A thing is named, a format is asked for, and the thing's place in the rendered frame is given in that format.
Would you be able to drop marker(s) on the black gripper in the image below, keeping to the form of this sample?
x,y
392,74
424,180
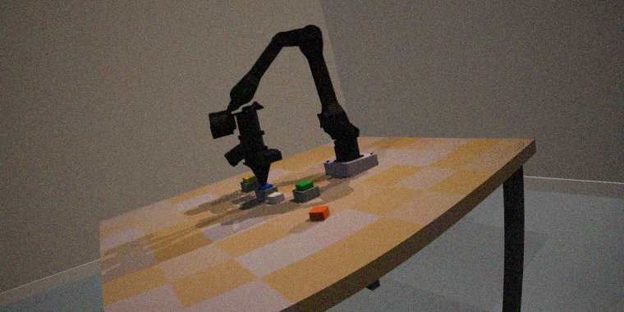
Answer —
x,y
262,156

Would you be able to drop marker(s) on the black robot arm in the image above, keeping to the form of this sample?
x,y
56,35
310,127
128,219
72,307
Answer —
x,y
333,118

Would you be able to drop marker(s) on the orange block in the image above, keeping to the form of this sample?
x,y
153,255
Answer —
x,y
319,213

